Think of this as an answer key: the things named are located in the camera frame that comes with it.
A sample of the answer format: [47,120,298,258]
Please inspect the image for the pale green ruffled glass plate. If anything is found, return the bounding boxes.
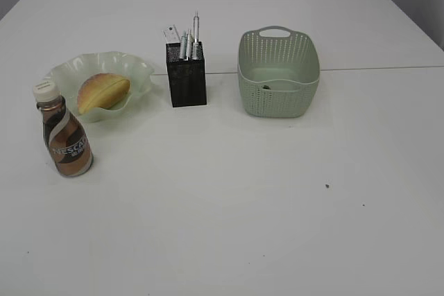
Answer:
[45,51,154,123]

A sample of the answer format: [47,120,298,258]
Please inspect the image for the blue grey grip pen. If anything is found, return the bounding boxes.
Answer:
[179,31,188,60]

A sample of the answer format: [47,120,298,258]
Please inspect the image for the white and green pen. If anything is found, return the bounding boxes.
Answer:
[185,29,194,60]

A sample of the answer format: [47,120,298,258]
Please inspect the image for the brown Nescafe coffee bottle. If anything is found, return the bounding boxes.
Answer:
[33,79,94,177]

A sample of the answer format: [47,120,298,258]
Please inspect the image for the black square pen holder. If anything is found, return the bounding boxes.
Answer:
[166,42,207,107]

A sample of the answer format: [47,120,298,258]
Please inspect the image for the yellow bread loaf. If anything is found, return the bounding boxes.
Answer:
[77,73,130,114]

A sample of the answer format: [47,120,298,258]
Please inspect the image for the green plastic woven basket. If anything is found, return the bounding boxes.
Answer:
[237,26,320,118]

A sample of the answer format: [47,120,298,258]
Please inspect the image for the clear plastic ruler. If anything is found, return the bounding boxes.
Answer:
[162,25,180,44]

